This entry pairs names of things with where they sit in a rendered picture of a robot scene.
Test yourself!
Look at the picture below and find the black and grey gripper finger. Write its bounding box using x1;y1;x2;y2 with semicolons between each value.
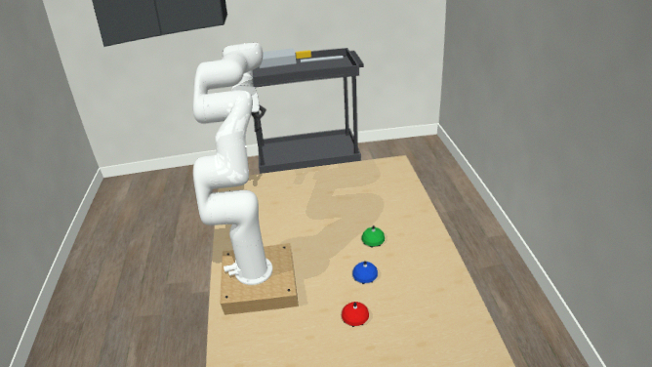
251;105;266;132

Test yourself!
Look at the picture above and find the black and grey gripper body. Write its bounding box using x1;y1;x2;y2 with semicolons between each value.
231;83;260;112

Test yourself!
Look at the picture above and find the red bell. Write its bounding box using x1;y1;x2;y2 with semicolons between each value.
342;302;369;327

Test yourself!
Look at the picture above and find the green dome bell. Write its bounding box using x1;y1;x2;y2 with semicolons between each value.
361;225;385;248

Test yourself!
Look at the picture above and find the blue bell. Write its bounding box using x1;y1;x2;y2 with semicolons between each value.
352;261;378;284

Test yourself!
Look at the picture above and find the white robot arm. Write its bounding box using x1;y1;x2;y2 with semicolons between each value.
193;43;272;285

